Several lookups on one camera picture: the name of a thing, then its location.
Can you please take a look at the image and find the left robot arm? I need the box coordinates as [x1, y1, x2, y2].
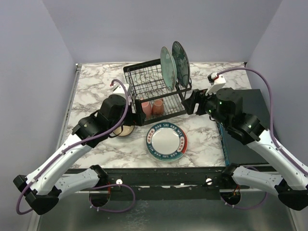
[13, 94, 146, 215]

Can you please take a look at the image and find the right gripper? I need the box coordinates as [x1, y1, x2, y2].
[181, 85, 229, 128]

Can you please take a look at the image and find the blue ceramic plate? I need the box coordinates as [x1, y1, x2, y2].
[172, 41, 190, 87]

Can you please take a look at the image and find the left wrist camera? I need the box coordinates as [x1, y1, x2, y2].
[112, 83, 131, 102]

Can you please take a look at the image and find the white plate lettered rim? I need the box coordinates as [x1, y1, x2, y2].
[145, 122, 185, 162]

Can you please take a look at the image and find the dark bowl cream inside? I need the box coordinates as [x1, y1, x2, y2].
[113, 126, 135, 137]

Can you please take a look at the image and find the left aluminium rail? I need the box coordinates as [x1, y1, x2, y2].
[55, 64, 82, 151]

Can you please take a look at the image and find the pink printed coffee mug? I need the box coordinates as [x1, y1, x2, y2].
[152, 98, 164, 116]

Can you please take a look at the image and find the light blue floral plate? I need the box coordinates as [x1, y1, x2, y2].
[160, 47, 177, 91]

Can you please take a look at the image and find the blue network switch box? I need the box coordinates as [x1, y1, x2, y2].
[216, 88, 289, 167]

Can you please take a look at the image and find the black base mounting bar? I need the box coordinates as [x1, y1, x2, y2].
[98, 167, 236, 201]

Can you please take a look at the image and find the black wire dish rack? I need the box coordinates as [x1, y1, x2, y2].
[123, 59, 192, 125]

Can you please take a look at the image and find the plain pink mug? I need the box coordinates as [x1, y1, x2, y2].
[141, 101, 152, 119]

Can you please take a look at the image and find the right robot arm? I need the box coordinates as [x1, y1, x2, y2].
[182, 88, 308, 211]

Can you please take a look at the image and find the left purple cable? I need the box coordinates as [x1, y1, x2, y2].
[15, 78, 132, 214]

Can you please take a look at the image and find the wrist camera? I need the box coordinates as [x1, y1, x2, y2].
[112, 83, 131, 102]
[205, 72, 226, 95]

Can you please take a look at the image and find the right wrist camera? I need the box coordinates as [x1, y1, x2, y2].
[205, 72, 226, 95]

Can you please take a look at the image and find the red plate under stack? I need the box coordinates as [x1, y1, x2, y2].
[181, 132, 188, 154]

